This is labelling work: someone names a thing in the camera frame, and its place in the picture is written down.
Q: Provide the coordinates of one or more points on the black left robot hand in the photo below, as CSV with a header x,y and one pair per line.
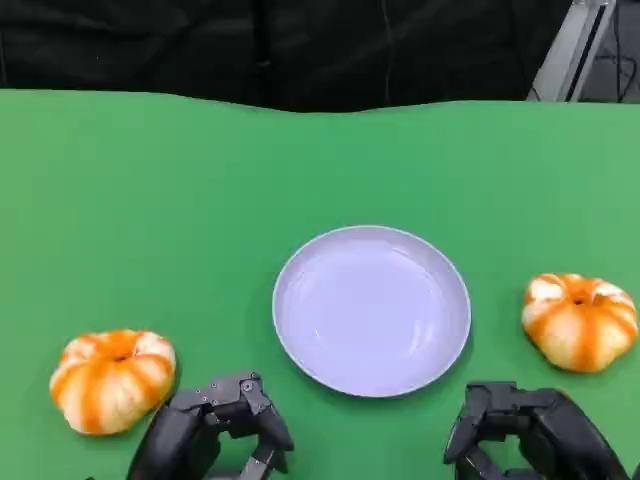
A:
x,y
175,440

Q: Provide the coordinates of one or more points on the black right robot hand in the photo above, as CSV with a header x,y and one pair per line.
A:
x,y
560,430

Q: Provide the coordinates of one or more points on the orange and white bread roll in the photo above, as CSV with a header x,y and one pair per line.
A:
x,y
580,325
110,385

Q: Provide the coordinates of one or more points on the lilac plate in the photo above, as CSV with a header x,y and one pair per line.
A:
x,y
370,310

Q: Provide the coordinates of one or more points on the green table cloth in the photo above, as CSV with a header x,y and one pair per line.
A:
x,y
150,200

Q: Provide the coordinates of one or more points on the black backdrop curtain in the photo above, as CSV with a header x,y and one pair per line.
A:
x,y
200,45

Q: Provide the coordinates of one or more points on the aluminium frame post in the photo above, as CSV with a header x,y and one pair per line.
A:
x,y
562,55

